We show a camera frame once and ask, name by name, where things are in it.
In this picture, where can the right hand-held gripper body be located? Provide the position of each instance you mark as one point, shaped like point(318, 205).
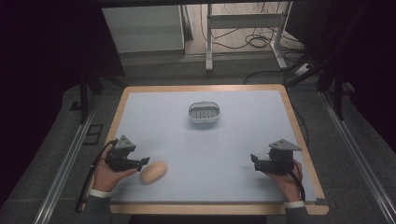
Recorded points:
point(278, 160)

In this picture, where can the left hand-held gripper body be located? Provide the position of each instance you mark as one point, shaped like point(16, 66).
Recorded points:
point(120, 155)

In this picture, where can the tan bread roll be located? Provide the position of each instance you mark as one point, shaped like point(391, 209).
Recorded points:
point(153, 172)

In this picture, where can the person's left hand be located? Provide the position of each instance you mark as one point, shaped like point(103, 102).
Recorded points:
point(107, 177)

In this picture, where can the person's right hand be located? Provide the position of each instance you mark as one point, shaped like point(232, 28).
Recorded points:
point(288, 185)

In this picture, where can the white table mat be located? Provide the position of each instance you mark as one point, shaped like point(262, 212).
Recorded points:
point(211, 155)

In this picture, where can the white grey soap dish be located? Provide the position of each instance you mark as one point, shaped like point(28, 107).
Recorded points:
point(204, 112)

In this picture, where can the black stand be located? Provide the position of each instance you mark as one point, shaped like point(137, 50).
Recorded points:
point(84, 96)
point(337, 93)

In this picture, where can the white power strip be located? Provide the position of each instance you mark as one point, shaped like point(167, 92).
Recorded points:
point(302, 70)

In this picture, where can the white cabinet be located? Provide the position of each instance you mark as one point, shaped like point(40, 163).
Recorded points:
point(143, 28)

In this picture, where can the black curtain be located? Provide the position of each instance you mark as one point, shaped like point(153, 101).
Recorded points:
point(358, 46)
point(46, 46)

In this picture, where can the aluminium floor rail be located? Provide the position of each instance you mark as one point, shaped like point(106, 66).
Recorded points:
point(62, 174)
point(358, 155)

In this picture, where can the white metal stand frame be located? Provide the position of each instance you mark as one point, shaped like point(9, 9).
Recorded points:
point(246, 20)

